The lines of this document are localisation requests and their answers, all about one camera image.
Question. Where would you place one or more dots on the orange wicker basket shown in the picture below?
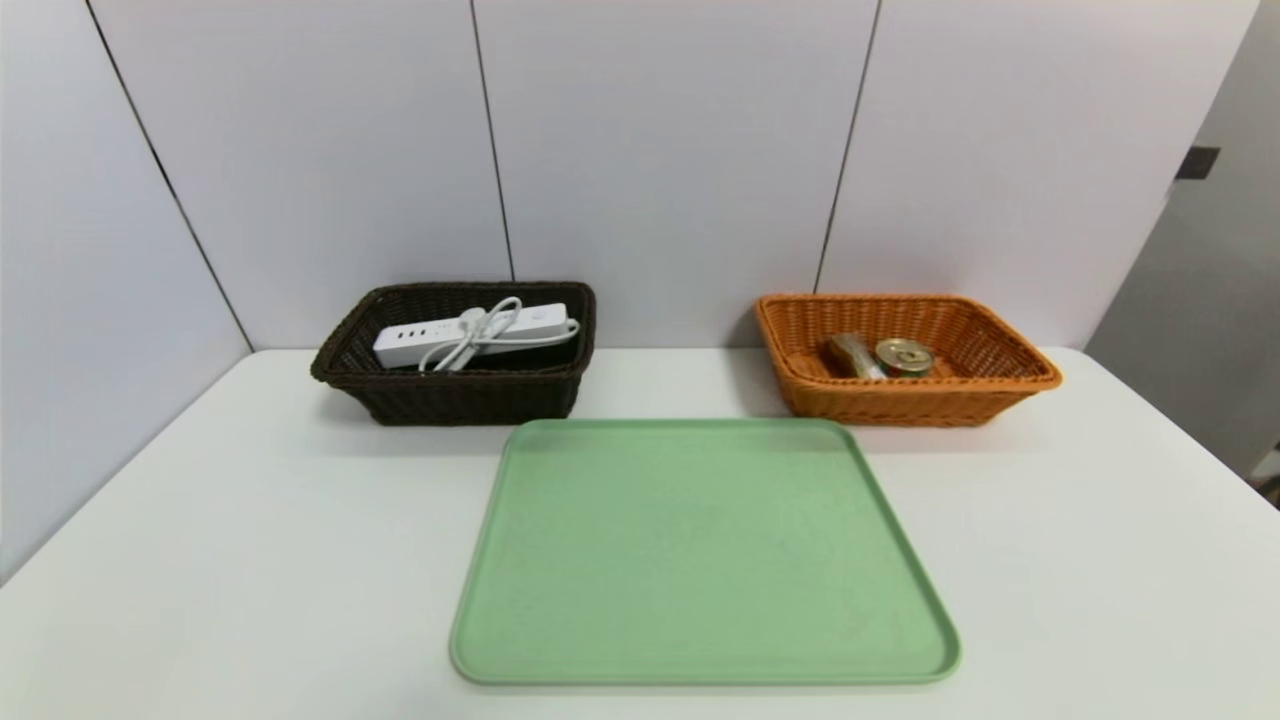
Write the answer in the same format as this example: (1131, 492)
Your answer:
(900, 400)

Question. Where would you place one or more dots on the dark wall fixture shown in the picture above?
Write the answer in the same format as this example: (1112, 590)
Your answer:
(1198, 162)

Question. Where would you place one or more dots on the tin can with gold lid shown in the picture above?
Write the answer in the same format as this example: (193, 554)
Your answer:
(904, 357)

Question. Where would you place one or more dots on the chocolate pack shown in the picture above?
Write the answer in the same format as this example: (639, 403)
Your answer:
(852, 355)

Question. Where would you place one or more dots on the green plastic tray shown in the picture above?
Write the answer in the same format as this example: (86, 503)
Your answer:
(700, 560)

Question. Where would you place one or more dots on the dark brown wicker basket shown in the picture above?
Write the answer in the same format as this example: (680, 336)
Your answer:
(450, 400)

